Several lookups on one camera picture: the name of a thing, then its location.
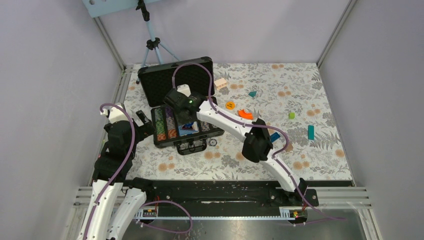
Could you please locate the black triangular all-in button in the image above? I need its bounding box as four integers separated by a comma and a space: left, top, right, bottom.
181, 121, 199, 131

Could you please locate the blue playing card deck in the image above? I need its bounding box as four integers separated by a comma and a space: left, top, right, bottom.
178, 121, 199, 137

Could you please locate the black poker chip case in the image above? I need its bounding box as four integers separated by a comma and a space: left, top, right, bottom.
137, 56, 224, 155

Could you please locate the orange big blind button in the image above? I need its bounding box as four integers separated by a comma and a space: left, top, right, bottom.
225, 101, 236, 110

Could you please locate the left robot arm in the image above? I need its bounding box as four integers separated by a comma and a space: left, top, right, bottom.
77, 103, 155, 240

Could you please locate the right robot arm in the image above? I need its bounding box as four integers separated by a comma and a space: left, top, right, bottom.
163, 88, 314, 208

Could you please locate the purple poker chip row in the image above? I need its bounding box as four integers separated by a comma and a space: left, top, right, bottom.
165, 106, 177, 139

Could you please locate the blue tan poker chip row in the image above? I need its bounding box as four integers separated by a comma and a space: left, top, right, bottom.
200, 121, 211, 132

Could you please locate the loose poker chip near case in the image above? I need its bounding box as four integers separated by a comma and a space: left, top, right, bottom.
209, 138, 218, 147

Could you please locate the beige toy block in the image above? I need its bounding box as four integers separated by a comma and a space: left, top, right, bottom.
213, 77, 228, 90

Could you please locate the orange curved block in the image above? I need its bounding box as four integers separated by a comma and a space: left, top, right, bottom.
237, 109, 254, 120

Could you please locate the teal triangular block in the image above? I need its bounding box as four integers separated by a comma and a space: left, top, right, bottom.
248, 91, 257, 98

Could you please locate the light blue tripod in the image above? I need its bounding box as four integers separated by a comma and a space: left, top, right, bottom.
136, 0, 181, 68

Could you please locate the blue rectangular block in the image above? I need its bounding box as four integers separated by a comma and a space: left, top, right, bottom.
270, 132, 281, 143

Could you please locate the green small block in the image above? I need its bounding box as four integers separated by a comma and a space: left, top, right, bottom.
288, 112, 296, 120

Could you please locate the teal rectangular block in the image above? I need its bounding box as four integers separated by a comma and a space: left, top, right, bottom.
307, 125, 315, 141

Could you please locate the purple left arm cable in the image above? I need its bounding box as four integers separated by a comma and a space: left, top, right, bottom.
81, 102, 194, 240

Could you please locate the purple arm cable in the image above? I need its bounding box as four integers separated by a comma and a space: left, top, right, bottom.
81, 102, 194, 240
172, 62, 347, 226

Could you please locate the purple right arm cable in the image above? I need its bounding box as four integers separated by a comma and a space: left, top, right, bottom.
172, 62, 347, 226

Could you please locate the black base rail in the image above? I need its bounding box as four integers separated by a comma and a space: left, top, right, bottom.
125, 177, 309, 221

